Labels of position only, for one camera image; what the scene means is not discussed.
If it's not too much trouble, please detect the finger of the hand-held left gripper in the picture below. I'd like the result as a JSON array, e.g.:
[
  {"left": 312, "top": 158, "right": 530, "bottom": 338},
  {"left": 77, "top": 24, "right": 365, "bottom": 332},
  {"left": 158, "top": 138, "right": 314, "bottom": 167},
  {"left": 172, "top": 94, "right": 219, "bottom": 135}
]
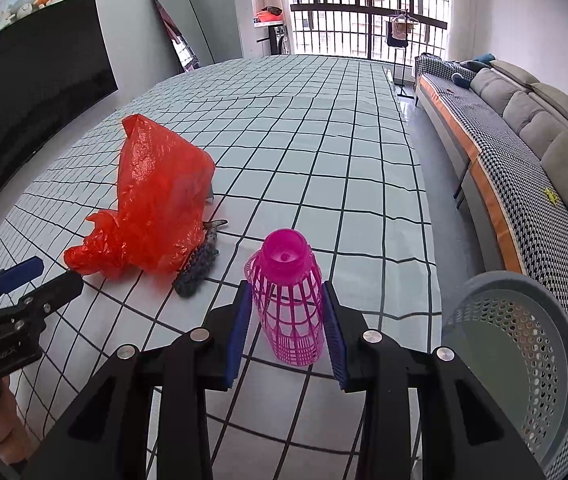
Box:
[
  {"left": 0, "top": 271, "right": 84, "bottom": 333},
  {"left": 0, "top": 256, "right": 45, "bottom": 318}
]

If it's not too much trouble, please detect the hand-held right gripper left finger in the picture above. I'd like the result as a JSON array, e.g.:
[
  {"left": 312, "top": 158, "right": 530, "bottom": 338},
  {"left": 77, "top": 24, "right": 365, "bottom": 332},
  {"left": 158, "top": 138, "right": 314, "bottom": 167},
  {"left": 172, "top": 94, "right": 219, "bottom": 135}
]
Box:
[{"left": 21, "top": 280, "right": 255, "bottom": 480}]

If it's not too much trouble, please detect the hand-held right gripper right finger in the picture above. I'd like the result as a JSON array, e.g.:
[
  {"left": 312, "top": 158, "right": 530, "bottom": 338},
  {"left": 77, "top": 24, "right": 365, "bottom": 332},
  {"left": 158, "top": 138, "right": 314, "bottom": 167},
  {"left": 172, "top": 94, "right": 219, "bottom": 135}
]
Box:
[{"left": 320, "top": 282, "right": 547, "bottom": 480}]

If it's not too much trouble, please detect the pink plastic mesh shuttlecock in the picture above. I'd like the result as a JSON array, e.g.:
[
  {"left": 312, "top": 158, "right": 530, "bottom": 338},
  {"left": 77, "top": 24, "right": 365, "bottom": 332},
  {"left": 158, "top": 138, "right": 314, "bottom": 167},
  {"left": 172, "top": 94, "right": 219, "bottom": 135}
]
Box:
[{"left": 245, "top": 228, "right": 325, "bottom": 366}]

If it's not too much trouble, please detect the grey perforated plastic basket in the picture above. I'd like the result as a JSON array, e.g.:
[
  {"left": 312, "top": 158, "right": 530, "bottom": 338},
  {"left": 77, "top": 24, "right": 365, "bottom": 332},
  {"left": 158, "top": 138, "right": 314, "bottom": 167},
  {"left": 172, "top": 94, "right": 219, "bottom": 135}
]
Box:
[{"left": 441, "top": 271, "right": 568, "bottom": 470}]

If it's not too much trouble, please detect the person's left hand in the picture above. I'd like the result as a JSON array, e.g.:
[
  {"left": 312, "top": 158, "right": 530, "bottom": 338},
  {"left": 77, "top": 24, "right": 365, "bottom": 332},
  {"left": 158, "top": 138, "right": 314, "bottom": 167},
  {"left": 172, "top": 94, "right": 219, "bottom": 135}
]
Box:
[{"left": 0, "top": 375, "right": 32, "bottom": 467}]

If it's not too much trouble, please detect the dark toy lizard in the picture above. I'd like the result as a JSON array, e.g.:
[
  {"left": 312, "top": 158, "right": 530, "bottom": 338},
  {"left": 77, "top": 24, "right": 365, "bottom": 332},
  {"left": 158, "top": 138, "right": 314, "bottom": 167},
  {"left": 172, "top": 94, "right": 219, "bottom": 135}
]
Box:
[{"left": 172, "top": 219, "right": 229, "bottom": 299}]

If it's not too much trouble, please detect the red plastic bag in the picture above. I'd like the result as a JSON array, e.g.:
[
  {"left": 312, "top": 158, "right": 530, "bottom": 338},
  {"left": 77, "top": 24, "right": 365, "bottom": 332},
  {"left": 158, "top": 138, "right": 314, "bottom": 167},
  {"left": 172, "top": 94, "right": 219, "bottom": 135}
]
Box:
[{"left": 64, "top": 114, "right": 216, "bottom": 277}]

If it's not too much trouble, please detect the black television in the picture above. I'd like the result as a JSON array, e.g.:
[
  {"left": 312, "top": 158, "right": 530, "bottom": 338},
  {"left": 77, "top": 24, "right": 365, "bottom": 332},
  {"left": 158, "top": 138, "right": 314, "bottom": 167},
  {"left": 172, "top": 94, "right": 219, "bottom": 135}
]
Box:
[{"left": 0, "top": 0, "right": 118, "bottom": 251}]

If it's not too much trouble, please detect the white checked tablecloth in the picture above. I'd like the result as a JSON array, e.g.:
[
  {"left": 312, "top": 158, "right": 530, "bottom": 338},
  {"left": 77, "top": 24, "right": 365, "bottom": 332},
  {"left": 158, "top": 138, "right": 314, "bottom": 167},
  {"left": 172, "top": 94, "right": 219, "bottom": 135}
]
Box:
[{"left": 0, "top": 55, "right": 445, "bottom": 480}]

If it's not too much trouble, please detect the houndstooth sofa cover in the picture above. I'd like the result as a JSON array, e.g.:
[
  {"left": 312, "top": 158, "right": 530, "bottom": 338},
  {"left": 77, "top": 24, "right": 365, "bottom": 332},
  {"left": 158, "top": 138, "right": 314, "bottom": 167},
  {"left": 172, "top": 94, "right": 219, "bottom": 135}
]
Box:
[{"left": 414, "top": 54, "right": 568, "bottom": 456}]

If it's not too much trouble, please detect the black clothes stand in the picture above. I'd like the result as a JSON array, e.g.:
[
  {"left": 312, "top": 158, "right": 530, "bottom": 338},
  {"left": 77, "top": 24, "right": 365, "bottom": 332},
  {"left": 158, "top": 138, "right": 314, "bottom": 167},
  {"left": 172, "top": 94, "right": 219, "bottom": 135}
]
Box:
[{"left": 384, "top": 10, "right": 422, "bottom": 98}]

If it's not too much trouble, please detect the leaning floor mirror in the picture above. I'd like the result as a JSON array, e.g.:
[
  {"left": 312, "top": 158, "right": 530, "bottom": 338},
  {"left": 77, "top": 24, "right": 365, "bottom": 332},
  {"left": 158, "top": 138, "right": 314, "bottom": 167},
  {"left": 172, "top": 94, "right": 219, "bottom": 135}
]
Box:
[{"left": 151, "top": 0, "right": 216, "bottom": 75}]

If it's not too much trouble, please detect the washing machine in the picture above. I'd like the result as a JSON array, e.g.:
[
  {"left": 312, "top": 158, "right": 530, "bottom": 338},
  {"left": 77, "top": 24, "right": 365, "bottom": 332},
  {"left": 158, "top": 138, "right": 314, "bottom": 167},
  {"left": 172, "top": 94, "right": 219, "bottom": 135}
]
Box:
[{"left": 270, "top": 24, "right": 289, "bottom": 56}]

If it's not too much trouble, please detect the garment on hanger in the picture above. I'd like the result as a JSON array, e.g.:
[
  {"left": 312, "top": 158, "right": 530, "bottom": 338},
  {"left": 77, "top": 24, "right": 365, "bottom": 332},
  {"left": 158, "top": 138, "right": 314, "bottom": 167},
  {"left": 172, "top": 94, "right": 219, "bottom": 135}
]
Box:
[{"left": 386, "top": 19, "right": 409, "bottom": 50}]

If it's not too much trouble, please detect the black window grille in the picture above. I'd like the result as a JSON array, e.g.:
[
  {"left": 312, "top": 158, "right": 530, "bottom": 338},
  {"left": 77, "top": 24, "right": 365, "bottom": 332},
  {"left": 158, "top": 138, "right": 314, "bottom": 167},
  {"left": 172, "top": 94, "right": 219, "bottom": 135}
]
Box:
[{"left": 284, "top": 0, "right": 452, "bottom": 66}]

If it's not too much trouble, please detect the red orange bag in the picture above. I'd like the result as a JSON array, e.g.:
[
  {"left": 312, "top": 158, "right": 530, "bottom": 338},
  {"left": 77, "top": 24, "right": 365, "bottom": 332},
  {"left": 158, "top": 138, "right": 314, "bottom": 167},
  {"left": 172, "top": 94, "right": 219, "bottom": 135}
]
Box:
[{"left": 254, "top": 6, "right": 285, "bottom": 25}]

